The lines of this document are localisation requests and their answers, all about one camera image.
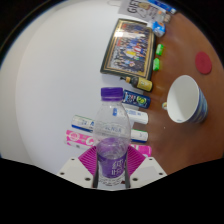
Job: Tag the small snack box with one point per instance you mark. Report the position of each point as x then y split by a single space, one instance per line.
164 17

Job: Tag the pink and white tube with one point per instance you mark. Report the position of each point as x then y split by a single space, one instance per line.
76 138

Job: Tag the clear purple-capped water bottle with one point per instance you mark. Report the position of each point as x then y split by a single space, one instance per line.
111 153

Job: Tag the framed group photo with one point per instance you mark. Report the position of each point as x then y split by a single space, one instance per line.
130 50

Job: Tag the white paper gift bag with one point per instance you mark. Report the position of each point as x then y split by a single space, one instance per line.
133 8

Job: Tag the small green packet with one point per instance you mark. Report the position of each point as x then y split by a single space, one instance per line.
156 64
160 49

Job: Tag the green and white tube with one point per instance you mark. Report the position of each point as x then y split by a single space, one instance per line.
81 122

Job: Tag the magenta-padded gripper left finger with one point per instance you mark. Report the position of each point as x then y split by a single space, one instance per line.
87 161

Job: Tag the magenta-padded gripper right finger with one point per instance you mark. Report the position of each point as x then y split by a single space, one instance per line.
136 161

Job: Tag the flat round red coaster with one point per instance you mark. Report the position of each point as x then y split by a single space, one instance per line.
203 62

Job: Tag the white and blue paper cup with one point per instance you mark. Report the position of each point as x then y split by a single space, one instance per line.
183 100

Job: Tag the amber pump bottle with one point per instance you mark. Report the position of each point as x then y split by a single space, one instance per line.
141 83

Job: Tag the dark blue pump bottle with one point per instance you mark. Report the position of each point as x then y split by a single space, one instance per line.
136 99

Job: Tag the white bottle with blue cap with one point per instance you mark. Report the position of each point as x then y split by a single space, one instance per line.
138 116

